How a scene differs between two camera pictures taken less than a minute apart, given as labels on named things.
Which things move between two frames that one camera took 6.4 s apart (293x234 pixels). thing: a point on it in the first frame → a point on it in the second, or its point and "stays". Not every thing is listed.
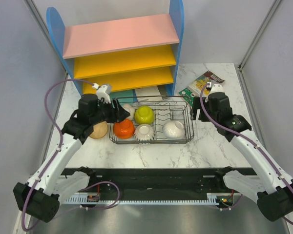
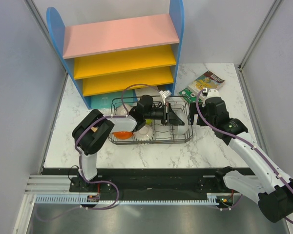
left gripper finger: (121, 112) → (174, 118)
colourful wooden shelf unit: (124, 52) stays
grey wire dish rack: (154, 120) stays
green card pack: (188, 94) stays
